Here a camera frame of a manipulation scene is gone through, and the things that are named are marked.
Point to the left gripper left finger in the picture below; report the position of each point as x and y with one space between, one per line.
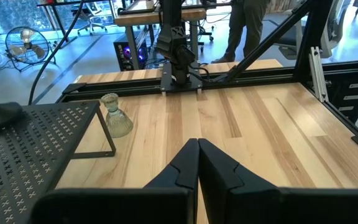
120 207

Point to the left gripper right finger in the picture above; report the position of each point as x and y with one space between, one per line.
291 207

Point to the green ribbed glass candle holder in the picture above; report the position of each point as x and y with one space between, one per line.
117 123

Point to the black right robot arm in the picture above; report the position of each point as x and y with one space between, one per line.
174 40

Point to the black perforated metal shelf riser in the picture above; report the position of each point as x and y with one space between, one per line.
26 149

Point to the computer tower with glowing fan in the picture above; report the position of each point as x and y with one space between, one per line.
121 59

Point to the grey office chair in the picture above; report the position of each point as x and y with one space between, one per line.
328 31

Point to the person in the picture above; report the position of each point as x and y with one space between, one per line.
250 25

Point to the black desk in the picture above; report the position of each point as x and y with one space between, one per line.
61 26

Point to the black office chair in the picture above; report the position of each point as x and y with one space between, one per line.
90 18

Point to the wooden workbench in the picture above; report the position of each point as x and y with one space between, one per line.
154 17

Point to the black floor fan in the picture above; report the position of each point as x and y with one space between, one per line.
26 35

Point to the black aluminium table frame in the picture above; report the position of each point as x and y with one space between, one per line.
129 88

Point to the silver aluminium bracket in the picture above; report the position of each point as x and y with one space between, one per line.
317 71

